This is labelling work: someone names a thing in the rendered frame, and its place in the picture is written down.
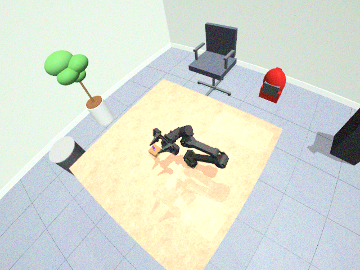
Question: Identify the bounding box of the tan cube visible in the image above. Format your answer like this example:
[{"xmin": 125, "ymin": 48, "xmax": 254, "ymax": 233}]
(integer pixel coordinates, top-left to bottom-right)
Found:
[{"xmin": 149, "ymin": 144, "xmax": 161, "ymax": 158}]

